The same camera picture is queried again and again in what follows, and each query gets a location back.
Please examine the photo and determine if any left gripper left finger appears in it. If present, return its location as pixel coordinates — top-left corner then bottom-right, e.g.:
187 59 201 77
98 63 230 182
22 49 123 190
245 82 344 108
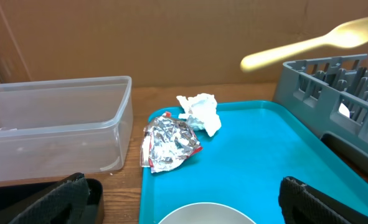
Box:
9 173 90 224

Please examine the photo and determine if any teal serving tray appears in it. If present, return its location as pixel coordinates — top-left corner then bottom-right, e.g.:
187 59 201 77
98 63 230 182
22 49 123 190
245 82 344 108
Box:
139 101 368 223

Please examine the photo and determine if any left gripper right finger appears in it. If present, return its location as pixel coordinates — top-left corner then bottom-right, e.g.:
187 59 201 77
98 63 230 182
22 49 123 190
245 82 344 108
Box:
278 176 368 224

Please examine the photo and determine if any grey bowl with rice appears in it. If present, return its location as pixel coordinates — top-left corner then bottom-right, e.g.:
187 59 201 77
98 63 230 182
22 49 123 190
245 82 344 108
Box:
159 202 255 224

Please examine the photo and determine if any black plastic tray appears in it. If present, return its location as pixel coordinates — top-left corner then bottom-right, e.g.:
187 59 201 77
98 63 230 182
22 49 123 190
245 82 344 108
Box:
0 178 104 224

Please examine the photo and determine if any grey dishwasher rack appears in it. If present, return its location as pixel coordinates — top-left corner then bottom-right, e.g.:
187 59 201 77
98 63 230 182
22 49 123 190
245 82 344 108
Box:
273 54 368 173

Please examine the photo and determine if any crumpled foil wrapper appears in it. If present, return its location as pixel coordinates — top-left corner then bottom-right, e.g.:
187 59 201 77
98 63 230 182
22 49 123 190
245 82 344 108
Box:
139 111 202 173

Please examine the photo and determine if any crumpled white napkin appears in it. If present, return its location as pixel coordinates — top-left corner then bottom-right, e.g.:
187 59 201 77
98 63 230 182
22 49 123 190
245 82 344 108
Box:
176 93 222 137

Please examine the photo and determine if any clear plastic bin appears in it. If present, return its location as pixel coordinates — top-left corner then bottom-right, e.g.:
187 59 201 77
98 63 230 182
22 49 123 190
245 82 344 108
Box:
0 76 133 182

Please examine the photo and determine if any yellow plastic spoon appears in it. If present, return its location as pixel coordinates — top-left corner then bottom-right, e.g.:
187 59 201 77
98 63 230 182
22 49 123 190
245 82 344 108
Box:
240 17 368 72

